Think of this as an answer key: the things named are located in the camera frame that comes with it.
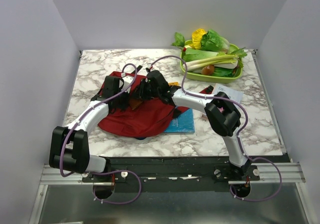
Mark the blue paperback book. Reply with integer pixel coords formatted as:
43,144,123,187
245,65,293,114
164,107,195,134

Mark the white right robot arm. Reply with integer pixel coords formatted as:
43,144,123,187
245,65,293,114
135,70,251,180

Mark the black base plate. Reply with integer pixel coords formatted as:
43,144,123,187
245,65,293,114
51,155,292,194

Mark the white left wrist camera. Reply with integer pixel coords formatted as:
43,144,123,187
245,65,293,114
121,75,134,93

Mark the aluminium rail frame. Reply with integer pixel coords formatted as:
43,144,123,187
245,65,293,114
29,156,316,224

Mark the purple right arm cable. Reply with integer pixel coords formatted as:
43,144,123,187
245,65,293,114
147,55,283,203

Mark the green lettuce head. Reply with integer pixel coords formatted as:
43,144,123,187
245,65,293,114
200,29,230,53

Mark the green white leek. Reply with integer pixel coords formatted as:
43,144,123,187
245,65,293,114
185,54,238,71

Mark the orange treehouse storybook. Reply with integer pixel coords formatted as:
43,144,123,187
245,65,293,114
169,82,179,86

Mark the brown mushroom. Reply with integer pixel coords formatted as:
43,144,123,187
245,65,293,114
201,65,215,76

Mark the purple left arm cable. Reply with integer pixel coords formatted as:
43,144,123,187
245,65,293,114
59,63,142,205

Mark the green plastic tray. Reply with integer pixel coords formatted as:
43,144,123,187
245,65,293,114
179,40,247,83

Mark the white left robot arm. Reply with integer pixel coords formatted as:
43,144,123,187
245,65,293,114
49,73,135,182

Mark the brown leather wallet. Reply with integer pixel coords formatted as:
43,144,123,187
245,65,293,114
128,98,143,110

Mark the flower cover Designer Fate book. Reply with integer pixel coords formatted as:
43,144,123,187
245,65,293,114
200,83,243,103

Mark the green leaf sprig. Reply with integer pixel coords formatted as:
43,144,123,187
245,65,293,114
171,32,185,48

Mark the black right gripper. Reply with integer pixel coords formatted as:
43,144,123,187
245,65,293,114
131,78,161,101

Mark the yellow artificial flower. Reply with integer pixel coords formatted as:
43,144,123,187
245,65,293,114
185,28,206,49

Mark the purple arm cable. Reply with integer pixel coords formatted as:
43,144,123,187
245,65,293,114
59,63,142,205
147,55,283,203

